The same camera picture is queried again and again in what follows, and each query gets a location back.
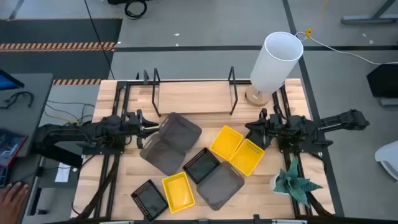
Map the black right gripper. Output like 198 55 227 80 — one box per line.
244 108 282 151

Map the white paper sheet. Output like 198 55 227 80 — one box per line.
53 162 72 184

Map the green plant in white pot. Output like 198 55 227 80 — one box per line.
269 156 324 208

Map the white lamp cable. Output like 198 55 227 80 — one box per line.
294 30 398 65

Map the yellow plastic basket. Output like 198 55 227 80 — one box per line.
229 138 266 177
161 171 197 214
209 124 244 161

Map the black box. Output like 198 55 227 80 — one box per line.
366 63 398 99

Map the gray side desk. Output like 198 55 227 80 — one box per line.
0 72 54 189

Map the gray table foot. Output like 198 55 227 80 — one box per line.
340 0 398 26

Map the black cable on desk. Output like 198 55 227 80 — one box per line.
0 90 35 110

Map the red and blue book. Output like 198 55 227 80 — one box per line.
0 128 28 168

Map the gray plastic basket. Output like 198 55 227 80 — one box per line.
139 133 187 177
196 161 246 212
157 112 203 154

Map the yellow cable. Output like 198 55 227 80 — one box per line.
305 0 330 39

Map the dark screen with blue glow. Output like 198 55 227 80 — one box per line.
0 69 25 91

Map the white shade lamp wooden base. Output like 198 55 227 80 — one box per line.
244 30 304 108

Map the coiled black cable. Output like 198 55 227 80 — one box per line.
124 0 148 21

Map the black hazard-striped floor mat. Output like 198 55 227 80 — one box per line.
0 17 124 86

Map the black perforated plastic basket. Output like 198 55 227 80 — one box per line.
130 179 170 223
182 147 221 185

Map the wooden shelf with black frame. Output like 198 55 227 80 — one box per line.
151 66 239 118

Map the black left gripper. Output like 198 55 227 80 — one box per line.
124 109 160 139

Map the person's hand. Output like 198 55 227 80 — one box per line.
0 182 30 224

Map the long black floor cable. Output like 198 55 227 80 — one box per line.
83 0 116 80

